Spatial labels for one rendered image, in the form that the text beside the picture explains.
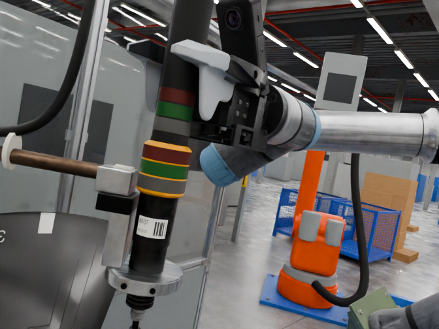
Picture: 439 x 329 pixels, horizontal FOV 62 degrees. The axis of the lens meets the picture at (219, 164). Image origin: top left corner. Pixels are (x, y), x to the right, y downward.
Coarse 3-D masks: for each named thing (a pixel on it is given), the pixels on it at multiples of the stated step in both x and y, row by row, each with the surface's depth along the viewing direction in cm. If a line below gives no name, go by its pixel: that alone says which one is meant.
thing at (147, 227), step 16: (144, 208) 32; (160, 208) 32; (144, 224) 32; (160, 224) 32; (144, 240) 32; (160, 240) 32; (144, 256) 32; (160, 256) 33; (144, 272) 32; (160, 272) 33; (128, 304) 33; (144, 304) 33
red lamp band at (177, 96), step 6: (162, 90) 32; (168, 90) 31; (174, 90) 31; (180, 90) 31; (162, 96) 32; (168, 96) 31; (174, 96) 31; (180, 96) 31; (186, 96) 32; (192, 96) 32; (180, 102) 31; (186, 102) 32; (192, 102) 32
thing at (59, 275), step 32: (0, 224) 45; (32, 224) 46; (64, 224) 48; (96, 224) 49; (0, 256) 43; (32, 256) 43; (64, 256) 44; (96, 256) 46; (0, 288) 41; (32, 288) 41; (64, 288) 42; (96, 288) 43; (0, 320) 39; (32, 320) 39; (64, 320) 39; (96, 320) 40
